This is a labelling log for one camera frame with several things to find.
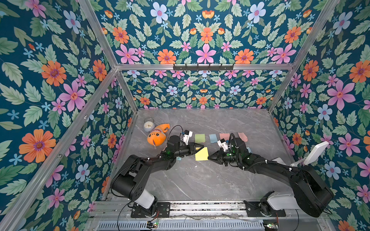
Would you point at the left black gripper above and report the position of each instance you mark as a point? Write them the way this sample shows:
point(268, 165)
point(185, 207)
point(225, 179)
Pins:
point(190, 149)

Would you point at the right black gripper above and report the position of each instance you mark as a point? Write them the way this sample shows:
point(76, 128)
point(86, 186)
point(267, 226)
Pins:
point(222, 156)

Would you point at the green memo pad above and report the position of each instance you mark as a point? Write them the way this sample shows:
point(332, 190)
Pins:
point(200, 138)

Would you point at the yellow memo pad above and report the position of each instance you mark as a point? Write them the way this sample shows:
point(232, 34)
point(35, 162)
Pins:
point(202, 154)

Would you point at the pale white memo pad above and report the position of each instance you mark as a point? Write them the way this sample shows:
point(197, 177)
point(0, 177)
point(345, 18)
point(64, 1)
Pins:
point(213, 138)

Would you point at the pink memo pad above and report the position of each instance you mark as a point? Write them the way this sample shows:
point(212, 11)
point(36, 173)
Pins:
point(224, 136)

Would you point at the torn pink sheet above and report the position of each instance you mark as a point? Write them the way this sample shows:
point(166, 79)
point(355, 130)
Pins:
point(243, 137)

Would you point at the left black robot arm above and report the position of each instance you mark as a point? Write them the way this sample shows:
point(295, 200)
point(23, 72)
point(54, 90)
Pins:
point(132, 177)

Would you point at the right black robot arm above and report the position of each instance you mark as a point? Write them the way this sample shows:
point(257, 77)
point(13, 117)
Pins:
point(310, 192)

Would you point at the orange fish plush toy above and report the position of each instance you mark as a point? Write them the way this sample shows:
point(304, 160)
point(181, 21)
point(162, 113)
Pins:
point(158, 135)

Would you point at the small white alarm clock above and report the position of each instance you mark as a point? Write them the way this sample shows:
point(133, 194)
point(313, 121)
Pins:
point(149, 125)

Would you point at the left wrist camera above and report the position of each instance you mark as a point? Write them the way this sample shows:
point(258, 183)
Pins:
point(186, 136)

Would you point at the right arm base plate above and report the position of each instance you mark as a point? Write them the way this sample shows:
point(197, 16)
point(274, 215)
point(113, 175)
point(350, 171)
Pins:
point(258, 209)

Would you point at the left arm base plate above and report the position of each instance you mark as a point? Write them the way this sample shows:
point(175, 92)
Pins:
point(157, 210)

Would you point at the black hook rail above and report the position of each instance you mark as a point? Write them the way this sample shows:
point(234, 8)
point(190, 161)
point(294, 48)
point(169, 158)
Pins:
point(201, 67)

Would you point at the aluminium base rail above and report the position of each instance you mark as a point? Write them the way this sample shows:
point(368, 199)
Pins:
point(206, 215)

